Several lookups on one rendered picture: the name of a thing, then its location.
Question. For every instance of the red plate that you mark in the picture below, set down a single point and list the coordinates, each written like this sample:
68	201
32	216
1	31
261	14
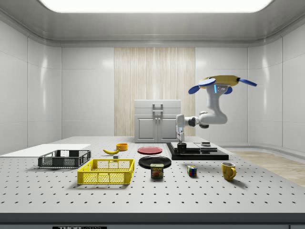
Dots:
149	150

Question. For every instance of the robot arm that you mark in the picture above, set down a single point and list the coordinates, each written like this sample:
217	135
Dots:
214	105

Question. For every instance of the black mug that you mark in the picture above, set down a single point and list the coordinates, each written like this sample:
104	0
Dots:
181	148

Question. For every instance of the white cabinet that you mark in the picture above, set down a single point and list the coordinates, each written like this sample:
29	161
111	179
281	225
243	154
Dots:
147	124

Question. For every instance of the yellow basket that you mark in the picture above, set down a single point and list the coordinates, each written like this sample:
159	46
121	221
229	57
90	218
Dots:
104	177

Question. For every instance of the yellow mug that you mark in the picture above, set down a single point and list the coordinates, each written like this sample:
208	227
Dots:
227	170

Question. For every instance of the black plate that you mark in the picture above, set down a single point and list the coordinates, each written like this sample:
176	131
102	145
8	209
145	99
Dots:
152	160

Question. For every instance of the dark grey basket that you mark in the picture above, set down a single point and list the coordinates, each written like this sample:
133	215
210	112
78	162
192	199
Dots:
62	162

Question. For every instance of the drone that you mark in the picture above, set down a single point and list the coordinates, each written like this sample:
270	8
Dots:
224	80

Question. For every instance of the black stove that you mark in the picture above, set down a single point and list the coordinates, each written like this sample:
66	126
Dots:
202	154

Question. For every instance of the flat-sided can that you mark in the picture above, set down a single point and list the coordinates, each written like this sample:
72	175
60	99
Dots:
157	171

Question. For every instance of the puzzle cube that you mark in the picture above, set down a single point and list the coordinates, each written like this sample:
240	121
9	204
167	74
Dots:
191	171

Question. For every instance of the yellow bowl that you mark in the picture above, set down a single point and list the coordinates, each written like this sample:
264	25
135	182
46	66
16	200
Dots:
121	147

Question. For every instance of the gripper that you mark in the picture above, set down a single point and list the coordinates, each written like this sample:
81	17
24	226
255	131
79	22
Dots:
181	136

